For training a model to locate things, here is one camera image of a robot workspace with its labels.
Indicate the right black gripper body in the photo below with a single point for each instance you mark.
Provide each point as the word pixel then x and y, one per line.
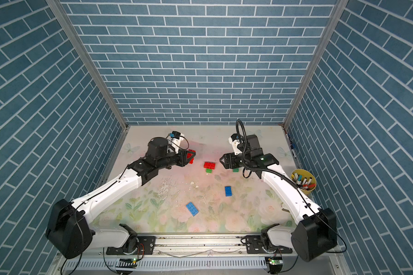
pixel 235 161

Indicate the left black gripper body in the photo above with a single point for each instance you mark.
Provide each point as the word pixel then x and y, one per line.
pixel 181 158

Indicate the red lego brick vertical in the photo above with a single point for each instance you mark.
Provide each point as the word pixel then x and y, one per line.
pixel 190 159

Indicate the red lego brick horizontal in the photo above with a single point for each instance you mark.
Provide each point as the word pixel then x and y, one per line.
pixel 209 165

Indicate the small blue lego brick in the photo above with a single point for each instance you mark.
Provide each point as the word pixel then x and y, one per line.
pixel 228 191

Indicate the long blue lego brick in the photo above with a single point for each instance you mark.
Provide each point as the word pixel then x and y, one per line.
pixel 192 209

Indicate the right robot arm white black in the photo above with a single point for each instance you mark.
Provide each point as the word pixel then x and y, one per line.
pixel 307 215

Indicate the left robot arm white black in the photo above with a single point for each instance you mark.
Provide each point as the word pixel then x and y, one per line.
pixel 70 228

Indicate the yellow cup with markers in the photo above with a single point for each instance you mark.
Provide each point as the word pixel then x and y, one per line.
pixel 304 180

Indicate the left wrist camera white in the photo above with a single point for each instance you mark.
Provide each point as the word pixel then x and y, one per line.
pixel 176 138

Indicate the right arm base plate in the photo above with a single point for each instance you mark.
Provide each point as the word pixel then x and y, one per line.
pixel 254 245

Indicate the aluminium front rail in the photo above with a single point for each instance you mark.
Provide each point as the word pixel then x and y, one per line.
pixel 199 242

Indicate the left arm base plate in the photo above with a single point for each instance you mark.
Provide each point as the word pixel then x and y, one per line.
pixel 144 245

